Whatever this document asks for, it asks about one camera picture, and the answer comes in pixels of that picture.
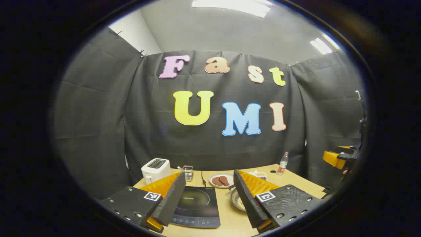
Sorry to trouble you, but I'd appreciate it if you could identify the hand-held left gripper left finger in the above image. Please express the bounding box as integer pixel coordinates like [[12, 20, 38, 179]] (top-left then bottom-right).
[[100, 171, 187, 233]]

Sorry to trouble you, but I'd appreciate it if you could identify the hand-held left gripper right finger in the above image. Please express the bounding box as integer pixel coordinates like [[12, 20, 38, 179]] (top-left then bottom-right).
[[233, 169, 324, 233]]

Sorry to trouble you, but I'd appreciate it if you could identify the stainless steel pot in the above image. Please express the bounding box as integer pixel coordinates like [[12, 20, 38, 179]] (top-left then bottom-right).
[[229, 184, 248, 212]]

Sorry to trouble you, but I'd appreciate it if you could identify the black induction cooktop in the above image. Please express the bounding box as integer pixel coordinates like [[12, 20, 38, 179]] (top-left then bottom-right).
[[169, 186, 221, 228]]

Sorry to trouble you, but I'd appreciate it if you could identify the white divided dish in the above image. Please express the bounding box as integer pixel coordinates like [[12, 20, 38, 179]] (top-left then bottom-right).
[[248, 171, 268, 181]]

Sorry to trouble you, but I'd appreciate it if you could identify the white toaster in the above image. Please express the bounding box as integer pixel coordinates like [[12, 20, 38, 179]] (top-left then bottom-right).
[[141, 158, 171, 185]]

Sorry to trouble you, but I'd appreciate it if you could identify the round white plate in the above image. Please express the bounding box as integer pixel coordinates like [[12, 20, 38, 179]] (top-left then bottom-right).
[[209, 173, 235, 189]]

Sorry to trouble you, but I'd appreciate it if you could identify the clear plastic water bottle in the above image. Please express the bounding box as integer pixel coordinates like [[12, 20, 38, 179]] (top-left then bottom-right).
[[277, 152, 289, 175]]

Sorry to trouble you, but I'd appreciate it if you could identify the black backdrop cloth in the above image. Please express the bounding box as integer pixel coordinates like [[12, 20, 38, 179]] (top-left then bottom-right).
[[54, 26, 367, 199]]

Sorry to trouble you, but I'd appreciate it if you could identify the small ceiling light panel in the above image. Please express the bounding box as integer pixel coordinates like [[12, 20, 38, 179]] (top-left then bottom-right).
[[310, 33, 340, 55]]

